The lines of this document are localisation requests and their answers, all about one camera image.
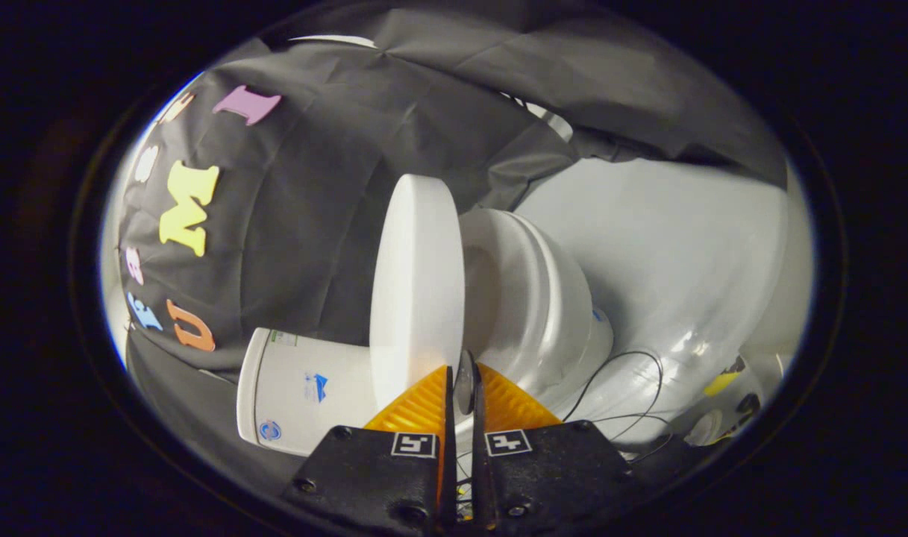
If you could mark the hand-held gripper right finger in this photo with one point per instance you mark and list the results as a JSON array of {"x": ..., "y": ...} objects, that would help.
[{"x": 480, "y": 455}]

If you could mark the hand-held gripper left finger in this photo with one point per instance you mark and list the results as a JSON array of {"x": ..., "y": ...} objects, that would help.
[{"x": 448, "y": 447}]

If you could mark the white toilet lid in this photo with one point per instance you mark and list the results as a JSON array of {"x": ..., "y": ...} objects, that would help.
[{"x": 416, "y": 283}]

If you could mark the white toilet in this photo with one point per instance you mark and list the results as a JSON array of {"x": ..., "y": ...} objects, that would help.
[{"x": 528, "y": 298}]

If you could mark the white toilet tank cover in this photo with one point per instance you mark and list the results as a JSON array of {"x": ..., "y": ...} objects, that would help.
[{"x": 251, "y": 388}]

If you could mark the black backdrop cloth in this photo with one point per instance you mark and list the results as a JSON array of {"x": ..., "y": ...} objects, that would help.
[{"x": 304, "y": 209}]

